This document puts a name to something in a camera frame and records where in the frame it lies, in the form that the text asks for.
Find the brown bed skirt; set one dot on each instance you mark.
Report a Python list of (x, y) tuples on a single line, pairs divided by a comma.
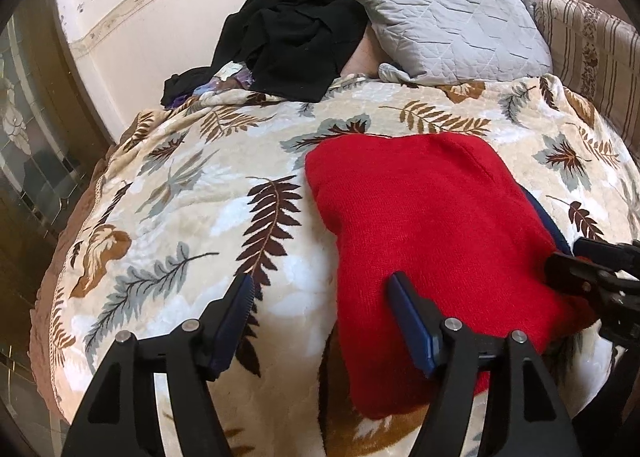
[(80, 207)]

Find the red and blue knit sweater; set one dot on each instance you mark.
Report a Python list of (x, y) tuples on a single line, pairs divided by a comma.
[(425, 217)]

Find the striped beige cushion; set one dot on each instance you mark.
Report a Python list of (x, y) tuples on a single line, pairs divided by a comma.
[(585, 47)]

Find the black garment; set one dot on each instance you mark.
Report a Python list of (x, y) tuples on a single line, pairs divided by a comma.
[(290, 32)]

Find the stained glass wooden door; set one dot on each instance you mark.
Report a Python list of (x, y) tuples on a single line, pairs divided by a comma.
[(30, 137)]

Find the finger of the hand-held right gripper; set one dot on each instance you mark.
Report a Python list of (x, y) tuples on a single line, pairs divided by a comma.
[(597, 249), (572, 273)]

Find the peach pillow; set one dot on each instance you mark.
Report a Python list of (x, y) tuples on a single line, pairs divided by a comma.
[(362, 62)]

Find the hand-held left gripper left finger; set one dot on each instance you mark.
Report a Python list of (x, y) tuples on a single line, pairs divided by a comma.
[(232, 322)]

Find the leaf print blanket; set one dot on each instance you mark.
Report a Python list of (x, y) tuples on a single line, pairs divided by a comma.
[(200, 177)]

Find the purple and white cloth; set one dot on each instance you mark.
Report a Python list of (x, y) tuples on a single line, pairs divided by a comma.
[(230, 79)]

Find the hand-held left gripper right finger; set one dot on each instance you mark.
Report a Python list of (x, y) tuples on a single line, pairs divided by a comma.
[(412, 322)]

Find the grey quilted pillow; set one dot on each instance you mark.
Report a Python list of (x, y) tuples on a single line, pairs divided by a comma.
[(450, 27)]

